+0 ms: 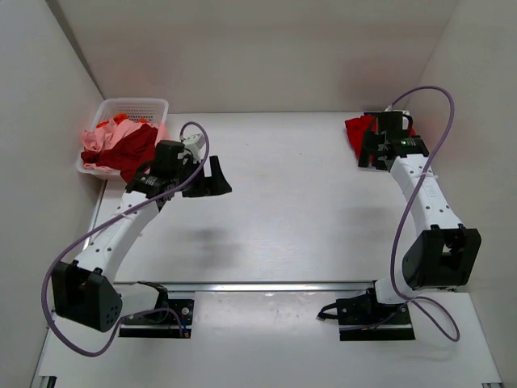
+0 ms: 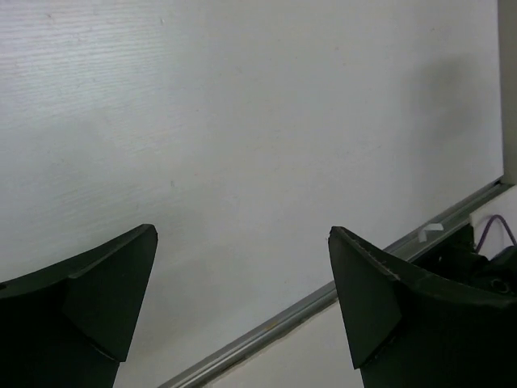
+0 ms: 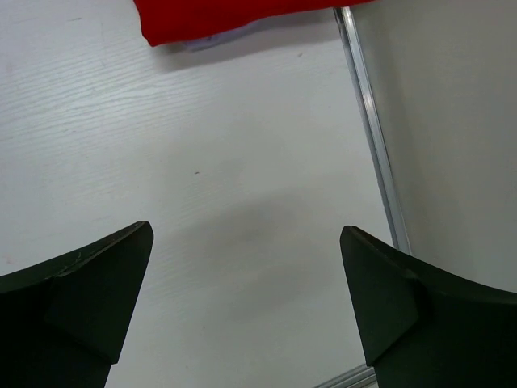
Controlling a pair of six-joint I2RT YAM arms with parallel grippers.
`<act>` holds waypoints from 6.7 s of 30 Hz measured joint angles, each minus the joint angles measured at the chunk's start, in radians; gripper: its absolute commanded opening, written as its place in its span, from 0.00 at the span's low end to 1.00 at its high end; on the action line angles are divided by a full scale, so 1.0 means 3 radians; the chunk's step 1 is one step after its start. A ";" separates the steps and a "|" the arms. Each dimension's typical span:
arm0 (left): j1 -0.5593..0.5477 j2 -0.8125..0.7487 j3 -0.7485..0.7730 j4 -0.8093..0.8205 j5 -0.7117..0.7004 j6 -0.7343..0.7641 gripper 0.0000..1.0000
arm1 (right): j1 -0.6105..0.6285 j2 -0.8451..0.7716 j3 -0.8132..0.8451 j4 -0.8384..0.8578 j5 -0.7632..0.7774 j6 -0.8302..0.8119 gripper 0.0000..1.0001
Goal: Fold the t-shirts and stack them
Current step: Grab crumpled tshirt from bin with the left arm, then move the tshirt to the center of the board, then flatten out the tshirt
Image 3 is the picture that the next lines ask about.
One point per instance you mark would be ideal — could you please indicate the bright red folded t-shirt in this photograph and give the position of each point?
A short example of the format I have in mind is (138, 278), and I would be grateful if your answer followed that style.
(174, 21)

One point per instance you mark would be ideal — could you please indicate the aluminium table edge rail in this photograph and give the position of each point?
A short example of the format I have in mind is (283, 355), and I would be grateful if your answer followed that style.
(372, 127)

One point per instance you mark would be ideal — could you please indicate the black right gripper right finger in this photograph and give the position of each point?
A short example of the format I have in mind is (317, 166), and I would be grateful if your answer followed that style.
(421, 326)

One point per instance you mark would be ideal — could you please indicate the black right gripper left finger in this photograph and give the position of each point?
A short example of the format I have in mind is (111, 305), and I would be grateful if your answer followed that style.
(64, 321)

